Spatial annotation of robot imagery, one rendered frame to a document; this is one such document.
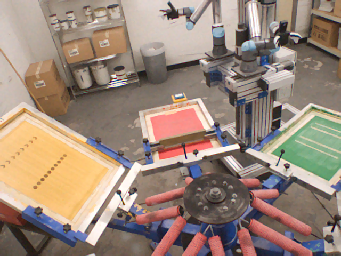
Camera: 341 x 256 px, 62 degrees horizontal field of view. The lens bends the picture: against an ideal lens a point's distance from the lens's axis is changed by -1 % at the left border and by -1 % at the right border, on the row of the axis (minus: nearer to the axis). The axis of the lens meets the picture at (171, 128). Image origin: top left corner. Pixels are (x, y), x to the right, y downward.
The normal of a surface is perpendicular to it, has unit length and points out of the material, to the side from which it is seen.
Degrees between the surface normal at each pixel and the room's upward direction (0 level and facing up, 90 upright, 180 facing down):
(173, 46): 90
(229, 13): 90
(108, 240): 0
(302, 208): 0
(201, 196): 0
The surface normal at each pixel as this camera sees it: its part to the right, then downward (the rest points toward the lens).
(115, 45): 0.14, 0.55
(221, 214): -0.14, -0.81
